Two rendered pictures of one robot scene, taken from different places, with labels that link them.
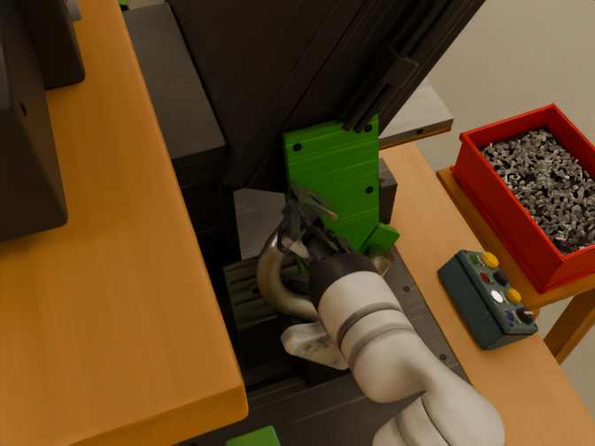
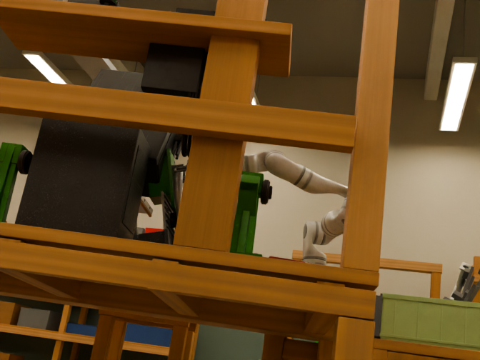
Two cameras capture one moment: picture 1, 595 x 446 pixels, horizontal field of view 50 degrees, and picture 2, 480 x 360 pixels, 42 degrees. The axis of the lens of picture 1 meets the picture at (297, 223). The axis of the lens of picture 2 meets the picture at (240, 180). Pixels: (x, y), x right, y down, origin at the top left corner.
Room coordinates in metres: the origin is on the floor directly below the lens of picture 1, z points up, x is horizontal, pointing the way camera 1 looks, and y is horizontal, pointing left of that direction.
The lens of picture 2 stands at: (-0.57, 1.64, 0.57)
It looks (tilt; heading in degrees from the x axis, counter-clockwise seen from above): 18 degrees up; 296
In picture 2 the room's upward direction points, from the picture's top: 9 degrees clockwise
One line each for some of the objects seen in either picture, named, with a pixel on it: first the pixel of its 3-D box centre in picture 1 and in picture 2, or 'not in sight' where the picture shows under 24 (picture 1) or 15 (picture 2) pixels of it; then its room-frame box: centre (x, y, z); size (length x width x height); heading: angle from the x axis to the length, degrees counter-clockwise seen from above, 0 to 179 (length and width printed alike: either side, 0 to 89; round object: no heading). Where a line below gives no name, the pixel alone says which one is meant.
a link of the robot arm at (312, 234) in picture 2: not in sight; (315, 242); (0.17, -0.65, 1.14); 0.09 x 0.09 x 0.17; 33
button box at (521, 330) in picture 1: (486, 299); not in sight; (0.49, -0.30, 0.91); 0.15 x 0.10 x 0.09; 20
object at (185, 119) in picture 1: (152, 169); (88, 184); (0.62, 0.22, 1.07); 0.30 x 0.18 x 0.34; 20
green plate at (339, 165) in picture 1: (325, 178); (163, 181); (0.52, -0.04, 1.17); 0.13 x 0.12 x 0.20; 20
